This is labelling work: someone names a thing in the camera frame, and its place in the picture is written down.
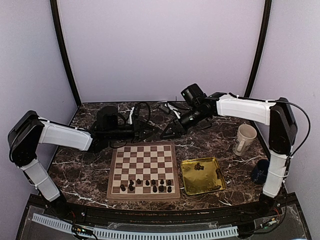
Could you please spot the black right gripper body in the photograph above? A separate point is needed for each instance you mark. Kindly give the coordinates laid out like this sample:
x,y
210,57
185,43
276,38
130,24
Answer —
x,y
198,117

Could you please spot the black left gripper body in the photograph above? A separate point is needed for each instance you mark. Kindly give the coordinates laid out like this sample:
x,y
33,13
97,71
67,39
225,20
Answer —
x,y
114,134

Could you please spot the wooden chess board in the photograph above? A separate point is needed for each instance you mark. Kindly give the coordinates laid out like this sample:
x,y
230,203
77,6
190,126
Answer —
x,y
144,161

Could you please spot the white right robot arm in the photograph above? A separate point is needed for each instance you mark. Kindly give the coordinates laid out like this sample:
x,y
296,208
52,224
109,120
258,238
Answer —
x,y
276,115

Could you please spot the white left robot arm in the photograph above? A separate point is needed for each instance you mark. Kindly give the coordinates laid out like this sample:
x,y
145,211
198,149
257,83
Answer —
x,y
33,134

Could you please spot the pile of dark chess pieces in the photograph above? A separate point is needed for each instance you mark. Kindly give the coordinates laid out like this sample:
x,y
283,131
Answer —
x,y
209,177

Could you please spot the white coral pattern mug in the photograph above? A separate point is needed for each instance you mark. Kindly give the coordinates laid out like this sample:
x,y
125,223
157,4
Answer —
x,y
246,134

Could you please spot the gold metal tray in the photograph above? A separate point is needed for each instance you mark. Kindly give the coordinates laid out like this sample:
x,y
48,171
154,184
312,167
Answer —
x,y
189,175

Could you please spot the dark blue mug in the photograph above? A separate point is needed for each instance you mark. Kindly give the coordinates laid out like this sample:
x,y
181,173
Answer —
x,y
260,171

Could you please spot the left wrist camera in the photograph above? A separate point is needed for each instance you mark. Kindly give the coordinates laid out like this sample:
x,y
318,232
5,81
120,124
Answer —
x,y
134,114

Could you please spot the black front rail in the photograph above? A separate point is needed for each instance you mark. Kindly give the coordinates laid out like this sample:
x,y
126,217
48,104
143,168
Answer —
x,y
103,215

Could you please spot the white slotted cable duct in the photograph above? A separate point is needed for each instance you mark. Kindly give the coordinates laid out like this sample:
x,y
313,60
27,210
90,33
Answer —
x,y
135,232

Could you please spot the right black frame post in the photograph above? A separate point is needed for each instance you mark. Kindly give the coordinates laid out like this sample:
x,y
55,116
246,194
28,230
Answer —
x,y
259,48

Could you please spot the black frame post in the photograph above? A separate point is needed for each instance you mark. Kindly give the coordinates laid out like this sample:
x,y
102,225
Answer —
x,y
63,52
259,48

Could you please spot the left black frame post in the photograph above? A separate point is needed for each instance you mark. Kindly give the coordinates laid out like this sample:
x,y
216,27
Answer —
x,y
63,52

